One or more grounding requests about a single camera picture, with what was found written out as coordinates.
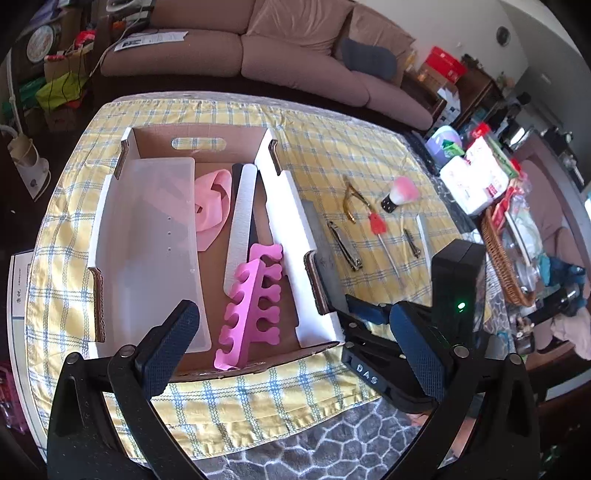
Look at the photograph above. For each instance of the white board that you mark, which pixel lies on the white board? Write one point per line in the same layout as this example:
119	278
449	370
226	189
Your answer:
18	300

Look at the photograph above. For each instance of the pink nail dust brush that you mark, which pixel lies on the pink nail dust brush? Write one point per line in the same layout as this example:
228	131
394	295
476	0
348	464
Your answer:
404	189

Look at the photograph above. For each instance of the large silver nail clipper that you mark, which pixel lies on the large silver nail clipper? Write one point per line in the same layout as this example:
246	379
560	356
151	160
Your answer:
344	247

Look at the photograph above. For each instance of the wicker basket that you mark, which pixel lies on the wicker basket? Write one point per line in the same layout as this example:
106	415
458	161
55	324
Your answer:
496	258

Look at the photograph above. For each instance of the translucent plastic lid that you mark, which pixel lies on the translucent plastic lid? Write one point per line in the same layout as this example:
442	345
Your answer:
147	254

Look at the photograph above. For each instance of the white paper sheets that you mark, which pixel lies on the white paper sheets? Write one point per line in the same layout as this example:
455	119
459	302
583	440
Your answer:
152	39

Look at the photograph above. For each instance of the pink foam toe separator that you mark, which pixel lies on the pink foam toe separator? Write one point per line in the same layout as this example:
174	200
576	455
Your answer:
265	251
229	318

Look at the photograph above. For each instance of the white nail file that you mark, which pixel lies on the white nail file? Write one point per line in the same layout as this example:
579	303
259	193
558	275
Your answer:
242	217

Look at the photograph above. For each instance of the yellow plaid cloth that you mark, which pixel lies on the yellow plaid cloth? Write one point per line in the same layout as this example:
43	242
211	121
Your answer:
323	157

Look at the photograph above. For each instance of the gold cuticle nipper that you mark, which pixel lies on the gold cuticle nipper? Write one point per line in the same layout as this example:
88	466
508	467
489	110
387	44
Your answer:
349	196

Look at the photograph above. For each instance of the purple plastic container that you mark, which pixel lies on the purple plastic container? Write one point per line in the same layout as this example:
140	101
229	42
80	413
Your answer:
443	138

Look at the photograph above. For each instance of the brown velvet cushion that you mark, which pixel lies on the brown velvet cushion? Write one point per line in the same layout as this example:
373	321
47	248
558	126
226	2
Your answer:
300	23
378	25

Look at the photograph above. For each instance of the green bag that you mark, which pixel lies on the green bag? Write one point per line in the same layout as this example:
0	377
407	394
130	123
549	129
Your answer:
60	92

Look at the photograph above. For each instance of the grey pillow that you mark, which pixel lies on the grey pillow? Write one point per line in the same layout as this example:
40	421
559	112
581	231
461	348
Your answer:
369	57

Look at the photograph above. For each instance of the white cardboard box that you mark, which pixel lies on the white cardboard box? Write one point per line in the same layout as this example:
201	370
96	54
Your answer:
288	217

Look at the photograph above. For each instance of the large grey nail buffer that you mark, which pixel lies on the large grey nail buffer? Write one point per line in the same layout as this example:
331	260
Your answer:
323	258

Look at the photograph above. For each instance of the brown sofa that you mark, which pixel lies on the brown sofa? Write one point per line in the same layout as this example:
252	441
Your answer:
286	64

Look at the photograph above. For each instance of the black nail file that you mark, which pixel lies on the black nail file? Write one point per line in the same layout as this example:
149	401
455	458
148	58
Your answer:
253	233

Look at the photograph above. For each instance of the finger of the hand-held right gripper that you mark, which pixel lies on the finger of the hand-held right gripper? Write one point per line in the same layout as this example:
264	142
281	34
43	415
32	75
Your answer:
369	339
369	314

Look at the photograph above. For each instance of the white rectangular box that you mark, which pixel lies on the white rectangular box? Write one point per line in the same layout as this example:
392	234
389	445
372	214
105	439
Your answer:
471	184

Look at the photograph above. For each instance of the cream floor appliance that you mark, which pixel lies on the cream floor appliance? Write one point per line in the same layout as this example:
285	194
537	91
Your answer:
27	161

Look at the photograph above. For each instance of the wooden cabinet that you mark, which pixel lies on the wooden cabinet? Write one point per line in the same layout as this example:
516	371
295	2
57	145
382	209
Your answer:
480	97

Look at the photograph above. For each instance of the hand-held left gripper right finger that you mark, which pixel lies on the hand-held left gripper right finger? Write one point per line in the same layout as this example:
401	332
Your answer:
418	355

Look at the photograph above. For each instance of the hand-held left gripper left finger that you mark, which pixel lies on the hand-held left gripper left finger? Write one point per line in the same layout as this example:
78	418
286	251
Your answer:
173	350

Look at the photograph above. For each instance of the grey nail file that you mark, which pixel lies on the grey nail file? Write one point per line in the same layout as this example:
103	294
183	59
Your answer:
425	235

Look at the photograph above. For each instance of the small silver nail clipper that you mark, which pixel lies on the small silver nail clipper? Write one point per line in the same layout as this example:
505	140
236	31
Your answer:
411	242

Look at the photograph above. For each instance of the red box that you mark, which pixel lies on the red box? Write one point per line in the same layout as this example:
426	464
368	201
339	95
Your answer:
443	62

